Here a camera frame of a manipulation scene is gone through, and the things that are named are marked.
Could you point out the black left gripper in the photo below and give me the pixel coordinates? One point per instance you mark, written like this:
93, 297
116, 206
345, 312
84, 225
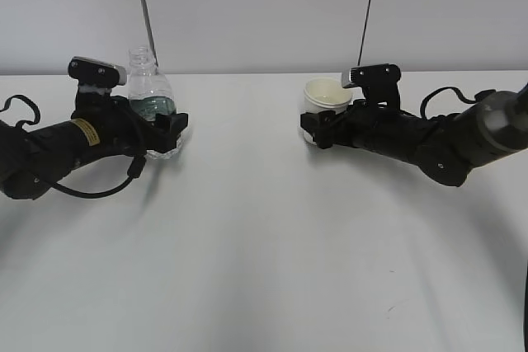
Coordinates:
107, 126

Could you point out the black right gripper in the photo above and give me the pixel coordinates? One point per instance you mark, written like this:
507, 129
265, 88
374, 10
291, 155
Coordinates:
375, 129

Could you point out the white paper cup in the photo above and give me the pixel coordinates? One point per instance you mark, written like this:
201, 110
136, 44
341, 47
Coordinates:
325, 93

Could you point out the clear plastic water bottle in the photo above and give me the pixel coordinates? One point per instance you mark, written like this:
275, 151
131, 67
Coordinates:
150, 92

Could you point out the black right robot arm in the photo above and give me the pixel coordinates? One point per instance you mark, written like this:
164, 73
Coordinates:
446, 148

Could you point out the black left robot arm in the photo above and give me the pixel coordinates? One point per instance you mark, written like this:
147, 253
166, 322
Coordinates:
32, 162

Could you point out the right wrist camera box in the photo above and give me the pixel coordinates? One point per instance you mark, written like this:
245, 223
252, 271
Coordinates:
379, 83

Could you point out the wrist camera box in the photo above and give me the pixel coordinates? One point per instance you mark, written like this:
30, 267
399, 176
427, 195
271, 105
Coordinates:
379, 83
95, 76

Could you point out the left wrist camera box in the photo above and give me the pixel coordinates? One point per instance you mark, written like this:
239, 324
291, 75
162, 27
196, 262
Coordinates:
95, 76

